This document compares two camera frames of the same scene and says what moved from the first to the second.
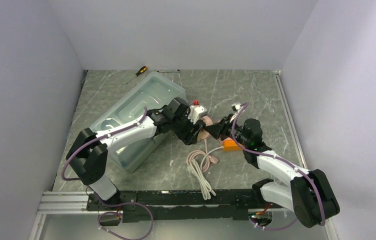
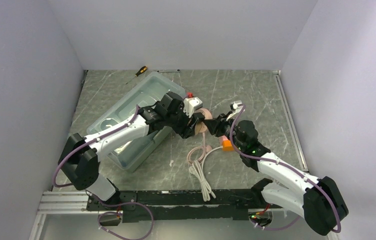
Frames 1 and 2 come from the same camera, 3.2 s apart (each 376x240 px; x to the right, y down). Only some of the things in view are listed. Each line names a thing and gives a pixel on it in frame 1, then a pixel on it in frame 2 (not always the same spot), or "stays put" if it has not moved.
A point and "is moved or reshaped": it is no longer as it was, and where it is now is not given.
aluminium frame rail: [70, 202] stays put
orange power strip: [230, 145] stays put
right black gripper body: [225, 131] stays put
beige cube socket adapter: [202, 134] is moved or reshaped
